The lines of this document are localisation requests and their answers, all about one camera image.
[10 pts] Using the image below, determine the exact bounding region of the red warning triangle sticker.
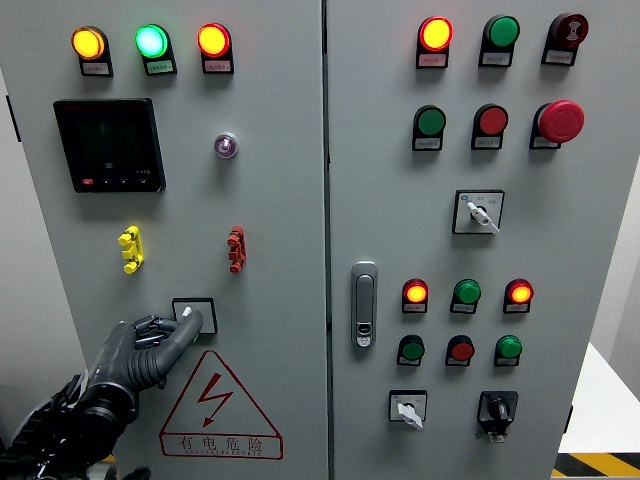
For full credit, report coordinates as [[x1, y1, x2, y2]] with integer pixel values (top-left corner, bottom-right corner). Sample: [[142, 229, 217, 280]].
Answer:
[[159, 350, 285, 461]]

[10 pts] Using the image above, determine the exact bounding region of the black display meter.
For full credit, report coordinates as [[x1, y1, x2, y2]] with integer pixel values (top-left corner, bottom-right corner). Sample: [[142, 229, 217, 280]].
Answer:
[[53, 97, 167, 195]]

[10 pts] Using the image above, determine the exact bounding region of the grey door with warning triangle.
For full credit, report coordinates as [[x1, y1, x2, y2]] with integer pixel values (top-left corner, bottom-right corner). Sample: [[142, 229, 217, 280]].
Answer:
[[0, 0, 331, 480]]

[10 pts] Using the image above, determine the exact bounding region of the round white lamp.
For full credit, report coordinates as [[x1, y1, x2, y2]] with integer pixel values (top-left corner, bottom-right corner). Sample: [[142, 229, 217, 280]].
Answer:
[[214, 131, 240, 160]]

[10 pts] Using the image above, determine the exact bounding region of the silver door lock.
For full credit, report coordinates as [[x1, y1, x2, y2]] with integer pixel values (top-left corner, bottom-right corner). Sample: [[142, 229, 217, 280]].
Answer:
[[350, 260, 379, 350]]

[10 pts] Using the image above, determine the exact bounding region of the small green push button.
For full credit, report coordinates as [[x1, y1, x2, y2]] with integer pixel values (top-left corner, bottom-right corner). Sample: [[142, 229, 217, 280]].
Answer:
[[397, 334, 426, 362]]

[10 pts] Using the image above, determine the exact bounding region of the small red round lamp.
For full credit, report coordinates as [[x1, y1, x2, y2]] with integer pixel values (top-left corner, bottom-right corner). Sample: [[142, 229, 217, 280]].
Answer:
[[504, 278, 535, 306], [402, 278, 430, 305]]

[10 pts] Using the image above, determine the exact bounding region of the grey door with silver lock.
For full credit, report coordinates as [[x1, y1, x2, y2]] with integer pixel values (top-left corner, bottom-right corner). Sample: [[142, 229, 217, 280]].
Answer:
[[326, 0, 640, 480]]

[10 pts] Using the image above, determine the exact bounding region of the large yellow round lamp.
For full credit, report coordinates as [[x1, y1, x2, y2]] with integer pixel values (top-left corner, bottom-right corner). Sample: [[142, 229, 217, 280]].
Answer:
[[70, 25, 109, 62]]

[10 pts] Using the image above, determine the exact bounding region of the large bright green lamp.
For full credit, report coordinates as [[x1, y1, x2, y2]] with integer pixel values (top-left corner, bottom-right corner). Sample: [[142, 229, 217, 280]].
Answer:
[[134, 23, 171, 60]]

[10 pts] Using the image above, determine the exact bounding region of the large red orange lamp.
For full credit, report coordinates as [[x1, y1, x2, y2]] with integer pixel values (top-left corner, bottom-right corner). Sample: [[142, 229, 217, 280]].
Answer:
[[417, 15, 454, 53], [196, 22, 233, 59]]

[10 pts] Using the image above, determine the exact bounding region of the small red push button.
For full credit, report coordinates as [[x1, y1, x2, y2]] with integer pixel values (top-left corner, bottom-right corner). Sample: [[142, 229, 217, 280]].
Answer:
[[445, 334, 476, 362]]

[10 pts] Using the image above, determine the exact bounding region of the small green round lamp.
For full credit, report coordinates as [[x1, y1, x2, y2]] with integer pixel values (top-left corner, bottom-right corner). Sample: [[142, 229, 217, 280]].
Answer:
[[452, 278, 483, 306], [494, 335, 524, 361]]

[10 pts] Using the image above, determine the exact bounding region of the large green push button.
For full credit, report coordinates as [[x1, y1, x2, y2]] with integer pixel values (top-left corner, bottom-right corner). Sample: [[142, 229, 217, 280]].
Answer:
[[413, 104, 447, 138]]

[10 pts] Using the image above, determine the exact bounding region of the large red push button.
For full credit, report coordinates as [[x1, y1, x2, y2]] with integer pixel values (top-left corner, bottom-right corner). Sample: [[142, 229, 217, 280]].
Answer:
[[472, 103, 510, 137]]

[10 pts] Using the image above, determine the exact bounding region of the large red stop button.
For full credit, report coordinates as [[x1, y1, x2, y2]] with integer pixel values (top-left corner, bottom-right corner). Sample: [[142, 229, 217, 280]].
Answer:
[[531, 99, 586, 145]]

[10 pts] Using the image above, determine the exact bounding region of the large dark green lamp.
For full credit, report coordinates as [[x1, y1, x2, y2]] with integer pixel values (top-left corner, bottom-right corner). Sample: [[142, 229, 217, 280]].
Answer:
[[482, 14, 521, 51]]

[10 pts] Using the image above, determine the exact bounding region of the dark red round buzzer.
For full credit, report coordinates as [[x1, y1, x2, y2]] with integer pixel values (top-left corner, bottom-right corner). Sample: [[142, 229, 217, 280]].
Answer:
[[548, 12, 590, 51]]

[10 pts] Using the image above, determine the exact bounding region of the small yellow handle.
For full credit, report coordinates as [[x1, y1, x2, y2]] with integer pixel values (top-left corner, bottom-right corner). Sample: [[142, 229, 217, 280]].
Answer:
[[117, 225, 146, 275]]

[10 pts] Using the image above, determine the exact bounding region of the small red handle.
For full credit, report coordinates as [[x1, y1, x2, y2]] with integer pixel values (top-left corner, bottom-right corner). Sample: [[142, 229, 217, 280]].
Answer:
[[226, 225, 247, 275]]

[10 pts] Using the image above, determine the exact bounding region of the small white handle turn switch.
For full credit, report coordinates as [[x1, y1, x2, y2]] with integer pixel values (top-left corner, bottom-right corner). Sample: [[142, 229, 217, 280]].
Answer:
[[388, 389, 429, 431]]

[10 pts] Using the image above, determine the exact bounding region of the black handle turn switch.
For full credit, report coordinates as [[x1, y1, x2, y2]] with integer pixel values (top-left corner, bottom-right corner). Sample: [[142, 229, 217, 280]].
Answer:
[[475, 390, 519, 443]]

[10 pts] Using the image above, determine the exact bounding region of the blue marked white turn switch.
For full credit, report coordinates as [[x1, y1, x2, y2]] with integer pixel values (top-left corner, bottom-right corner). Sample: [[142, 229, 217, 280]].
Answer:
[[451, 189, 506, 236]]

